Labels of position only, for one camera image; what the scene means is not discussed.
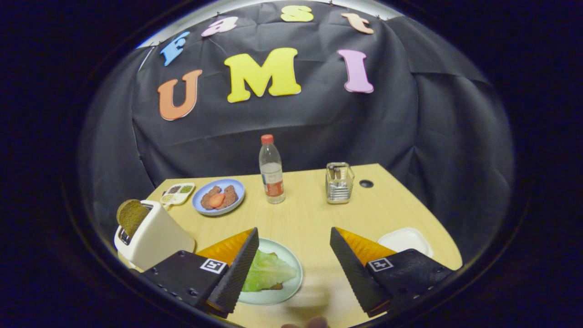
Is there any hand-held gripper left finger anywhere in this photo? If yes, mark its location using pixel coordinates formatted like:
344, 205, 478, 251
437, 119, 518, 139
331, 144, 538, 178
137, 227, 260, 319

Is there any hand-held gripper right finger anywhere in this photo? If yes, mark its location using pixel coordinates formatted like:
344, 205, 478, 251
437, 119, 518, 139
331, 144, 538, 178
329, 226, 456, 318

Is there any green lettuce leaf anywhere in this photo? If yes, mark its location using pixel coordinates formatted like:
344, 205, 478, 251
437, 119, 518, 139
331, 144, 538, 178
241, 249, 299, 292

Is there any toasted bread slice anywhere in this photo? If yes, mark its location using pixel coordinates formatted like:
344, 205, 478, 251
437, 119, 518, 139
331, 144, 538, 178
116, 199, 151, 237

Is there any pale green round plate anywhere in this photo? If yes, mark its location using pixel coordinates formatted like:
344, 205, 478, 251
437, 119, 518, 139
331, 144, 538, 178
237, 238, 304, 306

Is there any white square plate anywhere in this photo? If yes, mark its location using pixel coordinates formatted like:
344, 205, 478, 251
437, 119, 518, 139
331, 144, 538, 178
377, 227, 434, 258

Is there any blue round plate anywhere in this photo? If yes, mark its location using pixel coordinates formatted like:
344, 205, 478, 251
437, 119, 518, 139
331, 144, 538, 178
192, 178, 245, 216

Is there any brown meat patty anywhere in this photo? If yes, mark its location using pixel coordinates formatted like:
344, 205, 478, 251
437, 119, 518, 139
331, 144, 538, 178
201, 185, 222, 210
219, 185, 238, 209

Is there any white toaster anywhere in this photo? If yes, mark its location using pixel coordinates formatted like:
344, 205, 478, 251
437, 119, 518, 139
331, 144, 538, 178
114, 200, 195, 271

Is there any white divided seasoning tray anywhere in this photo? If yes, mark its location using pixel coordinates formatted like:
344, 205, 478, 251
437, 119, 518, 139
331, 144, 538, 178
160, 183, 195, 205

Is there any clear plastic water bottle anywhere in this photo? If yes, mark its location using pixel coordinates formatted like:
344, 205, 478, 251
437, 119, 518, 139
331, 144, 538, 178
259, 134, 286, 204

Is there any black backdrop cloth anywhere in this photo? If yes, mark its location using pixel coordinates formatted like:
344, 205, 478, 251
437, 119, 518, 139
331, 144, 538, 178
77, 0, 515, 265

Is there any metal wire cutlery holder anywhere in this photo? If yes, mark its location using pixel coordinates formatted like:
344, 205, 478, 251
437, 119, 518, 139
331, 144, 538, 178
325, 162, 355, 204

